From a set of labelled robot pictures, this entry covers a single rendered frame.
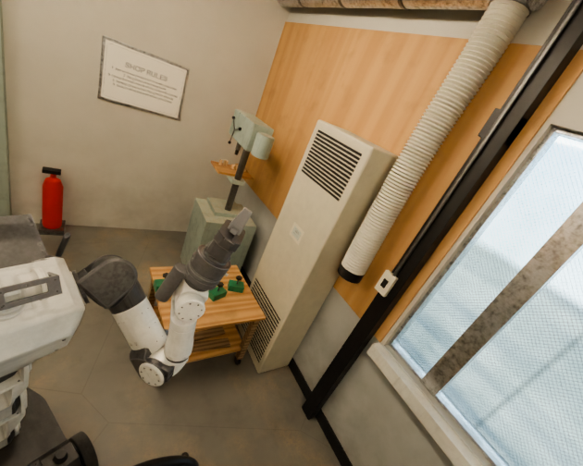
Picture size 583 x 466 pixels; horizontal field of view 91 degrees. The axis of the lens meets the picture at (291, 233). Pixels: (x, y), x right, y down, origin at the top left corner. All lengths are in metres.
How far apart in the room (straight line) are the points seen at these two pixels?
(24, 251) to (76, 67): 2.29
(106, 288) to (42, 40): 2.39
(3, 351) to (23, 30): 2.49
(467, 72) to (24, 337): 1.67
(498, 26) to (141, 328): 1.66
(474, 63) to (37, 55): 2.78
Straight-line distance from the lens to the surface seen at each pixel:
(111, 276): 0.83
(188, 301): 0.69
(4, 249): 0.85
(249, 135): 2.33
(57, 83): 3.03
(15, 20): 3.01
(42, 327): 0.79
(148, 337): 0.90
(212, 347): 2.20
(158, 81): 3.01
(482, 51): 1.59
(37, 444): 1.93
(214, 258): 0.66
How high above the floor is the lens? 1.89
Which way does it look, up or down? 25 degrees down
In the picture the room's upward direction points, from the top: 24 degrees clockwise
